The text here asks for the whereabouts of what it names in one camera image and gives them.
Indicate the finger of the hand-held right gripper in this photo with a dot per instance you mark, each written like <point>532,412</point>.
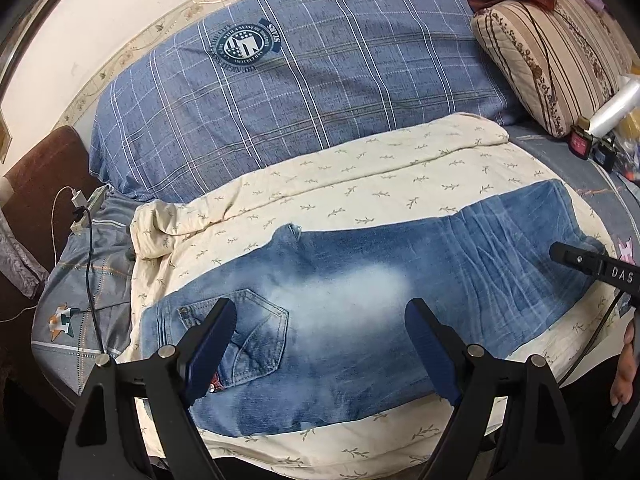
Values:
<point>575,259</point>

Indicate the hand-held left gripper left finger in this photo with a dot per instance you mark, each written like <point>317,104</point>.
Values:
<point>210,350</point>

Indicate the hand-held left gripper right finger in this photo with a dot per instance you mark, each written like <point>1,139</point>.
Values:
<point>430,355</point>

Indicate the blue denim pants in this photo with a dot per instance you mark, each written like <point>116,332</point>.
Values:
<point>350,285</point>

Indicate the person's right hand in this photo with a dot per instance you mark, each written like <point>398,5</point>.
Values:
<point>625,365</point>

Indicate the small dark blue box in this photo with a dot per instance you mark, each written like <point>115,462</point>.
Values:
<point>606,155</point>

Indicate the small red box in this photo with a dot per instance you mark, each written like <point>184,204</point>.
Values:
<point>580,142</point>

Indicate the clear plastic film roll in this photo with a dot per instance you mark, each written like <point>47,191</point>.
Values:
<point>612,107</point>

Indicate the white power strip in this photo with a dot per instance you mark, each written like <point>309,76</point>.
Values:
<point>95,200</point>

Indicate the cream leaf-print blanket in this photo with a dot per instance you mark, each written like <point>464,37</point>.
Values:
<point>375,170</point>

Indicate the white charger plug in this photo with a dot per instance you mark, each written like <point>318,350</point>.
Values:
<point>78,197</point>

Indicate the beige striped pillow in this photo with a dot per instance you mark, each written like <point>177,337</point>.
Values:
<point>565,55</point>

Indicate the grey crinkled cloth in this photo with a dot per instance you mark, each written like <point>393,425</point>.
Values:
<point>20,260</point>

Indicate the brown headboard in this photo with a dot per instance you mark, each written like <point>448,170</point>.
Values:
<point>45,160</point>

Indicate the blue plaid quilt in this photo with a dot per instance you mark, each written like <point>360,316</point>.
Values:
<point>325,60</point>

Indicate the white bed post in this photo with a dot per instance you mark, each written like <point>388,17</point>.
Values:
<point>5,190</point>

